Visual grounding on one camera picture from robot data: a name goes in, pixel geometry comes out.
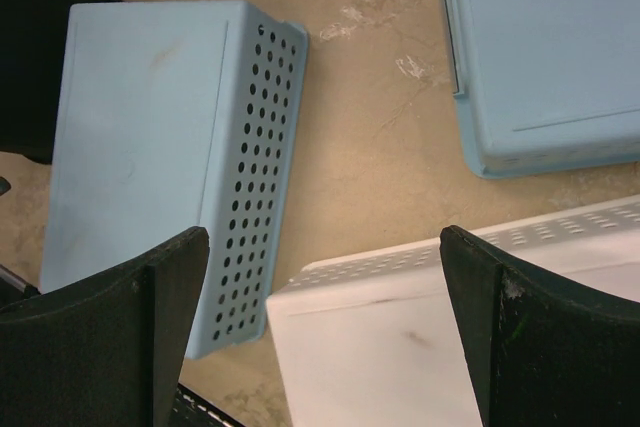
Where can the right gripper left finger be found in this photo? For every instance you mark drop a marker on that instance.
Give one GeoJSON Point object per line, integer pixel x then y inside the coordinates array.
{"type": "Point", "coordinates": [106, 350]}

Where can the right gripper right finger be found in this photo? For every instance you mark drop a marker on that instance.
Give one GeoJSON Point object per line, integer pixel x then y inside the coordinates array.
{"type": "Point", "coordinates": [540, 349]}

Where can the white plastic basket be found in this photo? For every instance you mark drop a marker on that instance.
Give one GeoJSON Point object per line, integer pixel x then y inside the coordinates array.
{"type": "Point", "coordinates": [370, 339]}

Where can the small blue plastic basket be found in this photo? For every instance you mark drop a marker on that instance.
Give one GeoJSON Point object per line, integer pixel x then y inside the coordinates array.
{"type": "Point", "coordinates": [176, 114]}

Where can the light blue plastic basket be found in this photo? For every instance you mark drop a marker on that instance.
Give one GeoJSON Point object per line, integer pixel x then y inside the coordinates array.
{"type": "Point", "coordinates": [544, 85]}

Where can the large black bucket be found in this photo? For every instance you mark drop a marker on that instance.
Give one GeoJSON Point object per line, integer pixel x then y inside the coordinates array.
{"type": "Point", "coordinates": [33, 39]}

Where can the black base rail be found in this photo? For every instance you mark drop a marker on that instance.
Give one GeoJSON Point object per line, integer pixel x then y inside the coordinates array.
{"type": "Point", "coordinates": [191, 410]}

